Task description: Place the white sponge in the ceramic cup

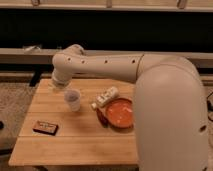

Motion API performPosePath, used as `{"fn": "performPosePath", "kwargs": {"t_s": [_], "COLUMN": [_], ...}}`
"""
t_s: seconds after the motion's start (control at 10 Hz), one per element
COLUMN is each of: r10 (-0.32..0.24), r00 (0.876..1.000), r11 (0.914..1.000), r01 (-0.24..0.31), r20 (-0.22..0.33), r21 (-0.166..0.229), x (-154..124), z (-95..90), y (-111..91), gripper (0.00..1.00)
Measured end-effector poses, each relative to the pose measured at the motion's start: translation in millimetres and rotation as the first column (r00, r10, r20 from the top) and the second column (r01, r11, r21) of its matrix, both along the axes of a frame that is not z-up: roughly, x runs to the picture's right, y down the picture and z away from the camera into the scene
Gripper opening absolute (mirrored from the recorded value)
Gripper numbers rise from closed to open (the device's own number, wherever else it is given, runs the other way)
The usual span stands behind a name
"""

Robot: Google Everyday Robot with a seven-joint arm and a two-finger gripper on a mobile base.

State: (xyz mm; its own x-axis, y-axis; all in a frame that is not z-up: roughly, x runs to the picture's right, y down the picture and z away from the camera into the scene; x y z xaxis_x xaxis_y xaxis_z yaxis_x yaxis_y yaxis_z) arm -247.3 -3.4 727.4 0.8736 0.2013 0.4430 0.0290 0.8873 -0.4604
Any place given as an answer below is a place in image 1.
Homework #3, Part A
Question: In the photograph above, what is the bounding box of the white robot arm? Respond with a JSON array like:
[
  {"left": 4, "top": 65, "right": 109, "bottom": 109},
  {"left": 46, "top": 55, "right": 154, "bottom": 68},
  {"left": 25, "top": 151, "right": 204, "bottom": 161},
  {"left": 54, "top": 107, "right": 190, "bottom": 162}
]
[{"left": 52, "top": 45, "right": 208, "bottom": 171}]

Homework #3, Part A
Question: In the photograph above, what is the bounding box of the white sponge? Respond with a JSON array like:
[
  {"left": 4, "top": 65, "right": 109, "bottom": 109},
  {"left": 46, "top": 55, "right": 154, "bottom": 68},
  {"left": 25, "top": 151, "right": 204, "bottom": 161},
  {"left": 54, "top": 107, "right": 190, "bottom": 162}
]
[{"left": 91, "top": 86, "right": 119, "bottom": 110}]

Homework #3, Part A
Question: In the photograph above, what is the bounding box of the orange plate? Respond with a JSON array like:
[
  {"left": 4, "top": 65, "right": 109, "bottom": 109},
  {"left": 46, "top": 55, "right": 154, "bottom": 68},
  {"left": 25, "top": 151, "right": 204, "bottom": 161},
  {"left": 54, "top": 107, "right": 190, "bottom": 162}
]
[{"left": 96, "top": 98, "right": 133, "bottom": 129}]

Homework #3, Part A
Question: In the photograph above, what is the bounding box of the wooden table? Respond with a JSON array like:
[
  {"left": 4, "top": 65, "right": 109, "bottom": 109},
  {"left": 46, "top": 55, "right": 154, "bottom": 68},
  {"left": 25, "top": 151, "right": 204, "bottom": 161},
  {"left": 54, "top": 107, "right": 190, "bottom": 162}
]
[{"left": 9, "top": 79, "right": 137, "bottom": 166}]

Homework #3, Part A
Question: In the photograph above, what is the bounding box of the small brown box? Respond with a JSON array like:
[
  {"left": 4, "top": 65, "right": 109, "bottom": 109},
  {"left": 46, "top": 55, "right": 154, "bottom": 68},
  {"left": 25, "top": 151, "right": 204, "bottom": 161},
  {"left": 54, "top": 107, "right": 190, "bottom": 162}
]
[{"left": 33, "top": 121, "right": 58, "bottom": 135}]

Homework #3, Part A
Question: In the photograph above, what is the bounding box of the grey horizontal rail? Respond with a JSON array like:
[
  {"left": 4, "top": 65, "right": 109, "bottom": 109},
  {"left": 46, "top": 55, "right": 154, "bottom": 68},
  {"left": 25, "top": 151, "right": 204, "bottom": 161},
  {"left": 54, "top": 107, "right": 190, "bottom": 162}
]
[{"left": 0, "top": 47, "right": 213, "bottom": 69}]

